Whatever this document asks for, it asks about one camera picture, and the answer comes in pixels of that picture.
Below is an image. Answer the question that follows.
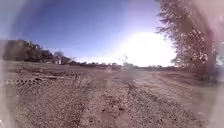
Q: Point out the brown dirt ground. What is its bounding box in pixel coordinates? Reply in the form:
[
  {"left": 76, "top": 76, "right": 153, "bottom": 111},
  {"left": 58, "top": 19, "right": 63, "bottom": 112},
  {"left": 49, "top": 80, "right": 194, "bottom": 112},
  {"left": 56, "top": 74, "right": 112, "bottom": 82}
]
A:
[{"left": 0, "top": 59, "right": 224, "bottom": 128}]

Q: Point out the large leafy tree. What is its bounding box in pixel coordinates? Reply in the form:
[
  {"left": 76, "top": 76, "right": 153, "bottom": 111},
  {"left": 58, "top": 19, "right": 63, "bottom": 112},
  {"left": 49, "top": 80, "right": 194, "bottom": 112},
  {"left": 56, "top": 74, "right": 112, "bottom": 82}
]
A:
[{"left": 155, "top": 0, "right": 224, "bottom": 83}]

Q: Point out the row of trees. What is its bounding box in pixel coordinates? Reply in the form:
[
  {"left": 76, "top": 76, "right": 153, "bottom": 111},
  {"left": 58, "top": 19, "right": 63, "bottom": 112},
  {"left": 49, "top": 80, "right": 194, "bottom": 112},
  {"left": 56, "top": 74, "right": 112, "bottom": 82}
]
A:
[{"left": 1, "top": 39, "right": 79, "bottom": 65}]

